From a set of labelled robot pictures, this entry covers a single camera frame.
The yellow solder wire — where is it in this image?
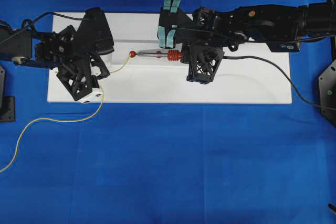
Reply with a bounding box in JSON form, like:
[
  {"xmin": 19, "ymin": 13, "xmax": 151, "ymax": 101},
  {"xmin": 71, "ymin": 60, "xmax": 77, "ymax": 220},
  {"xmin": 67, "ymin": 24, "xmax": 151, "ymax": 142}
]
[{"xmin": 0, "ymin": 54, "xmax": 132, "ymax": 174}]

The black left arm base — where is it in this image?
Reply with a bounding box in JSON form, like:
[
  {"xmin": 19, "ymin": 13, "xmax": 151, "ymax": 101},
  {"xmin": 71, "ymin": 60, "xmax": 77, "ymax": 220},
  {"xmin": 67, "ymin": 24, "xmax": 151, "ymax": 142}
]
[{"xmin": 0, "ymin": 63, "xmax": 16, "ymax": 124}]

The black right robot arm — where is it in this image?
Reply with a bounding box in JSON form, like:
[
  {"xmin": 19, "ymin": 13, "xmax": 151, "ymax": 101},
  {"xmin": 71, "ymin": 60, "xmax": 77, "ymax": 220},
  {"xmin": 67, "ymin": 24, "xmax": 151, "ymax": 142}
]
[{"xmin": 161, "ymin": 3, "xmax": 335, "ymax": 84}]

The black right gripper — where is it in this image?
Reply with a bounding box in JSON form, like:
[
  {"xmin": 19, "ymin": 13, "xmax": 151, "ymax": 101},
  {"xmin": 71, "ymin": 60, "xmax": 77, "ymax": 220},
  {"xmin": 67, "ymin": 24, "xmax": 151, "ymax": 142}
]
[{"xmin": 181, "ymin": 44, "xmax": 224, "ymax": 84}]

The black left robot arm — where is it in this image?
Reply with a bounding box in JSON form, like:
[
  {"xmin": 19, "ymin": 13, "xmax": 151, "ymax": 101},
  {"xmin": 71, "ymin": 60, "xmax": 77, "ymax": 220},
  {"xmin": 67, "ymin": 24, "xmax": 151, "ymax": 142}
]
[{"xmin": 1, "ymin": 19, "xmax": 114, "ymax": 101}]

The black left camera cable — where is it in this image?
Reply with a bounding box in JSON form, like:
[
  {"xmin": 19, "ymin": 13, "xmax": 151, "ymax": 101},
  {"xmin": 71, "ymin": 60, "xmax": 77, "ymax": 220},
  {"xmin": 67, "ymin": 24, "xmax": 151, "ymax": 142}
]
[{"xmin": 0, "ymin": 11, "xmax": 87, "ymax": 44}]

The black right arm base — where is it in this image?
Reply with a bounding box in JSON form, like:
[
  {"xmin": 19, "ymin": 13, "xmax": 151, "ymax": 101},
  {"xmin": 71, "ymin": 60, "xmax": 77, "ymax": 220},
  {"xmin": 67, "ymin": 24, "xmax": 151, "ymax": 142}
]
[{"xmin": 318, "ymin": 60, "xmax": 335, "ymax": 126}]

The black camera cable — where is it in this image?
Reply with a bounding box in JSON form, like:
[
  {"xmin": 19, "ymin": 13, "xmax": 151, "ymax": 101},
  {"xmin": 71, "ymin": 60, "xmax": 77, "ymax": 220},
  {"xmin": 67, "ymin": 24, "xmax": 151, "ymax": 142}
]
[
  {"xmin": 175, "ymin": 26, "xmax": 336, "ymax": 44},
  {"xmin": 0, "ymin": 11, "xmax": 87, "ymax": 44}
]

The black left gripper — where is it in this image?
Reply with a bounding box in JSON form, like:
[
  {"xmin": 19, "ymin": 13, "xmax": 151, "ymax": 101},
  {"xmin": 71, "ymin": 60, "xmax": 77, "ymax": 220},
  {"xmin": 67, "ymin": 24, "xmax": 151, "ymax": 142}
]
[{"xmin": 34, "ymin": 25, "xmax": 110, "ymax": 101}]

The red dot mark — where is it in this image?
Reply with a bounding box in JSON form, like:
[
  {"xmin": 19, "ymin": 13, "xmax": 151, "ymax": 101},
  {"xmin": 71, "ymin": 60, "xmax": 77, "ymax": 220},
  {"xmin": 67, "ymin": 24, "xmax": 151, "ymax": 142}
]
[
  {"xmin": 129, "ymin": 51, "xmax": 137, "ymax": 58},
  {"xmin": 156, "ymin": 51, "xmax": 162, "ymax": 59}
]

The middle red dot mark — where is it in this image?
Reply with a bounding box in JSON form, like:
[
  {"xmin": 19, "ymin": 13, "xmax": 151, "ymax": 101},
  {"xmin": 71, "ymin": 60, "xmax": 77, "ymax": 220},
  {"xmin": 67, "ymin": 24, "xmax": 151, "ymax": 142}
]
[{"xmin": 156, "ymin": 51, "xmax": 162, "ymax": 59}]

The black taped right wrist camera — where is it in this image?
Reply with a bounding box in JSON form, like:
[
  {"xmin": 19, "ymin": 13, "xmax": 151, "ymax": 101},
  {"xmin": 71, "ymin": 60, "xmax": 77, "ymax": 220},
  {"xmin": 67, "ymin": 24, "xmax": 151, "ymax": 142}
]
[{"xmin": 157, "ymin": 0, "xmax": 196, "ymax": 49}]

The red handled soldering iron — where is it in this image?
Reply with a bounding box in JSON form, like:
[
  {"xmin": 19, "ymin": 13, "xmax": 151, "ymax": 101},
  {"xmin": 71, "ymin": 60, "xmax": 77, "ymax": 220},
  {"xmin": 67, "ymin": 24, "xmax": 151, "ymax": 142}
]
[{"xmin": 129, "ymin": 50, "xmax": 183, "ymax": 61}]

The white board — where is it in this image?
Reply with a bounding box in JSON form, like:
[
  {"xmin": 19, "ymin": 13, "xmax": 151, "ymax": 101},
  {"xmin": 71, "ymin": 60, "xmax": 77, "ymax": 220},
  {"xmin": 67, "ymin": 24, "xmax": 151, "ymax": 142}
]
[{"xmin": 46, "ymin": 11, "xmax": 293, "ymax": 105}]

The left red dot mark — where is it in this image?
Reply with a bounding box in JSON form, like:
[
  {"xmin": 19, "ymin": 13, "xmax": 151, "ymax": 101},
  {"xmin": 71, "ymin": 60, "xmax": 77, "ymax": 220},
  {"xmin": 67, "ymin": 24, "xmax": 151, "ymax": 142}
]
[{"xmin": 129, "ymin": 51, "xmax": 137, "ymax": 58}]

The black soldering iron cable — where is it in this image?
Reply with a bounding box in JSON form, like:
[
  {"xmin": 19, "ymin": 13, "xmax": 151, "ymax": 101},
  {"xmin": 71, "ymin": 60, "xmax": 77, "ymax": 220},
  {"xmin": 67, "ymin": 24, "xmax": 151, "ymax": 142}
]
[{"xmin": 223, "ymin": 55, "xmax": 336, "ymax": 111}]

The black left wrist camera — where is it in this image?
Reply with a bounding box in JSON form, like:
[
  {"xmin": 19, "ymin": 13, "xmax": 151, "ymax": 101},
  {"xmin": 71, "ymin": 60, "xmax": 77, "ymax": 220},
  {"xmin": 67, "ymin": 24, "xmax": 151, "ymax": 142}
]
[{"xmin": 72, "ymin": 7, "xmax": 114, "ymax": 55}]

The blue table cloth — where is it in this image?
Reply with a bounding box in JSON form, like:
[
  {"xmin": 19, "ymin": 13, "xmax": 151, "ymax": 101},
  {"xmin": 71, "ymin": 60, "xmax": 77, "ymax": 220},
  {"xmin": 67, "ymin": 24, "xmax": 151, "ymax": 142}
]
[{"xmin": 1, "ymin": 0, "xmax": 335, "ymax": 223}]

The black right camera cable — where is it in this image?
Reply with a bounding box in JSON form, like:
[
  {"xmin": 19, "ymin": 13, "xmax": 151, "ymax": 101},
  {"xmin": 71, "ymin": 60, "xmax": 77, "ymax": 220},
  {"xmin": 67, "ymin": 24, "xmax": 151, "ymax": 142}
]
[{"xmin": 175, "ymin": 26, "xmax": 336, "ymax": 44}]

